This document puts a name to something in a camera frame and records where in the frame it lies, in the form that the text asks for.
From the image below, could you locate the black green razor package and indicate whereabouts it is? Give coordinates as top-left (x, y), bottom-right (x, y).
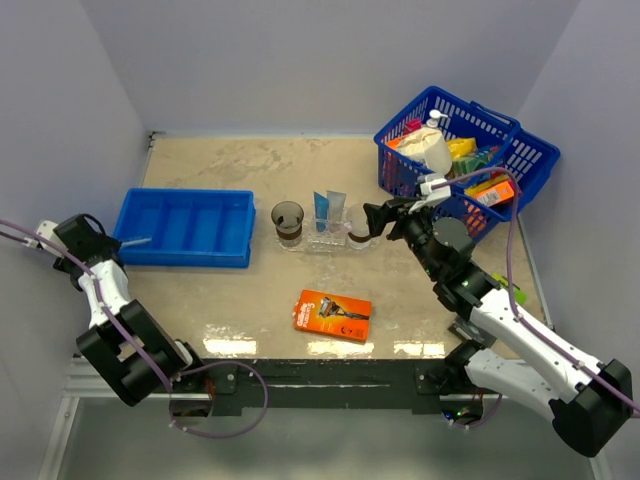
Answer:
top-left (447, 272), bottom-right (529, 347)

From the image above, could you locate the blue shopping basket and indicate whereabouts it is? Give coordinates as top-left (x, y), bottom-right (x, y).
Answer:
top-left (374, 86), bottom-right (560, 241)

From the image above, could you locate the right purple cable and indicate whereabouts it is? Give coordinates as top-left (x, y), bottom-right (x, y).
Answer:
top-left (429, 166), bottom-right (640, 431)

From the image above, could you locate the small red box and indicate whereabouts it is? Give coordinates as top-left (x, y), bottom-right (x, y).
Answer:
top-left (403, 118), bottom-right (422, 134)

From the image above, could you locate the white toothpaste tube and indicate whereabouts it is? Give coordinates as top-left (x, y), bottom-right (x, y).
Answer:
top-left (327, 190), bottom-right (346, 233)

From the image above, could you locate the clear textured acrylic tray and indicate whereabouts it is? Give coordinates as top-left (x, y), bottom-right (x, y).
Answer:
top-left (275, 216), bottom-right (380, 254)

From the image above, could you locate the dark smoked plastic cup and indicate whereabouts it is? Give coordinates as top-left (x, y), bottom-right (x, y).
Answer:
top-left (271, 201), bottom-right (304, 247)

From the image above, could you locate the orange razor box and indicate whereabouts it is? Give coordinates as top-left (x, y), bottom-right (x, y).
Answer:
top-left (293, 289), bottom-right (373, 344)

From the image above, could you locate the white pump bottle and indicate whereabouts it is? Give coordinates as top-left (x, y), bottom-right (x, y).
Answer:
top-left (426, 109), bottom-right (449, 129)

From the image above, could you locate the yellow sponge pack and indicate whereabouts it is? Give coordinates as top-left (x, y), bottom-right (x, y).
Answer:
top-left (446, 137), bottom-right (477, 161)

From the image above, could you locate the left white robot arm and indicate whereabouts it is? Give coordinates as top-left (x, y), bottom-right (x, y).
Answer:
top-left (51, 214), bottom-right (207, 406)

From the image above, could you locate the orange pink box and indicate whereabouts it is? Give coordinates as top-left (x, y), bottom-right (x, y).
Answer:
top-left (465, 176), bottom-right (515, 207)

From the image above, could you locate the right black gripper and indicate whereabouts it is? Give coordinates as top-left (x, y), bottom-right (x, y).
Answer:
top-left (363, 196), bottom-right (442, 279)

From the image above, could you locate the blue plastic bin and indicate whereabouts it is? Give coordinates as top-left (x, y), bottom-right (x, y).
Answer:
top-left (113, 188), bottom-right (256, 269)

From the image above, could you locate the white toothbrush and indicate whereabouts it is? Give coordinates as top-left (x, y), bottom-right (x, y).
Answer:
top-left (121, 237), bottom-right (151, 249)

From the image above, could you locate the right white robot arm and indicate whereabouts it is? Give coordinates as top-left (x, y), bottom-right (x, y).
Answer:
top-left (364, 197), bottom-right (636, 458)

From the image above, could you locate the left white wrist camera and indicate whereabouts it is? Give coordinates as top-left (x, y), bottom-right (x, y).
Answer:
top-left (30, 220), bottom-right (62, 254)

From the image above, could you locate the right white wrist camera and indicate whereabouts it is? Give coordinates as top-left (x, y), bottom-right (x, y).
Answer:
top-left (409, 173), bottom-right (451, 213)

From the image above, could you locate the pink toothbrush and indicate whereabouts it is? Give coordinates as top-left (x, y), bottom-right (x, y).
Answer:
top-left (329, 222), bottom-right (352, 236)

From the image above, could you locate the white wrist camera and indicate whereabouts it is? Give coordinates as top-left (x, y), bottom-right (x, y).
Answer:
top-left (409, 173), bottom-right (451, 213)
top-left (30, 220), bottom-right (62, 254)

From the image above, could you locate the black aluminium base frame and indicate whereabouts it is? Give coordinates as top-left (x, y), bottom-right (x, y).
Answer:
top-left (62, 349), bottom-right (596, 431)

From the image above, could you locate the green sponge pack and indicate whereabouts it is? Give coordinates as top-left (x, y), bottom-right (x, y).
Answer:
top-left (452, 146), bottom-right (500, 177)

